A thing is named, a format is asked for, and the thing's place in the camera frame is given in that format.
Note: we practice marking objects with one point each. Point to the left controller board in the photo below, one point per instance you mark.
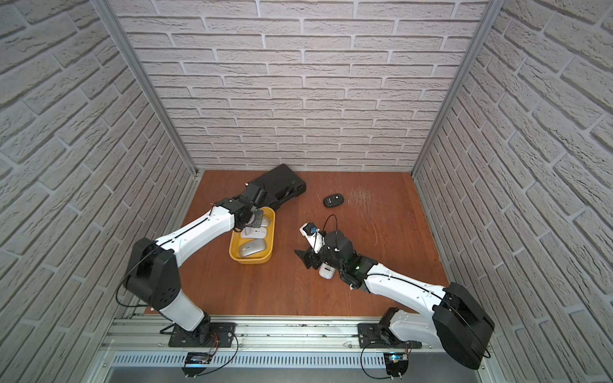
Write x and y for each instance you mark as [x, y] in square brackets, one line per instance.
[196, 363]

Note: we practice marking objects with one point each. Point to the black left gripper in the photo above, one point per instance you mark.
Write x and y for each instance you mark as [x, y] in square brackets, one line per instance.
[256, 211]

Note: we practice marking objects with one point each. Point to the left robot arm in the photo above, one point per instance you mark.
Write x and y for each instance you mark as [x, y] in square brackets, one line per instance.
[153, 272]

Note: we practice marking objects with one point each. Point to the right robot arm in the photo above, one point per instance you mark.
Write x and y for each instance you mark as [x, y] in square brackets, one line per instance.
[456, 321]

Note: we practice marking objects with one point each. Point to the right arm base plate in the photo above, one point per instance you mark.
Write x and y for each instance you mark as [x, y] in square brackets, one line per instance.
[369, 334]

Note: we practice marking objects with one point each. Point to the black plastic tool case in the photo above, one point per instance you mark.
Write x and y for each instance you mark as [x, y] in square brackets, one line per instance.
[277, 187]

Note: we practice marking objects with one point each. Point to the controller board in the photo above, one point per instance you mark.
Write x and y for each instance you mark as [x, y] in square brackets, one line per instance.
[196, 363]
[396, 364]

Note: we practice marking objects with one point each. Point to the right controller board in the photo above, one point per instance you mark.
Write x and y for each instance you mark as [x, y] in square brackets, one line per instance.
[396, 364]

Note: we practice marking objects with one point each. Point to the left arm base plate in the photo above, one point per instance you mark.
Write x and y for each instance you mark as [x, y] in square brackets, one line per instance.
[208, 335]

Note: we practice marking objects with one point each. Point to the aluminium corner post right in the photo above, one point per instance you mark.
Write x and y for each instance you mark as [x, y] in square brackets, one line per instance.
[490, 15]

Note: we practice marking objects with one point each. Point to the black mouse upside down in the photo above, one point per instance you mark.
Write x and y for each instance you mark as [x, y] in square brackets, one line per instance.
[334, 200]

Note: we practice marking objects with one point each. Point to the yellow plastic storage box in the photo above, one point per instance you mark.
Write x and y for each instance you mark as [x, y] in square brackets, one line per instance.
[262, 257]

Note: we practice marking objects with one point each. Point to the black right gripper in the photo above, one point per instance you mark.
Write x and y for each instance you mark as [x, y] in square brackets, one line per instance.
[308, 257]

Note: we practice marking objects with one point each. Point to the aluminium front rail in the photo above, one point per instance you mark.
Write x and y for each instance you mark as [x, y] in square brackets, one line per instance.
[254, 333]

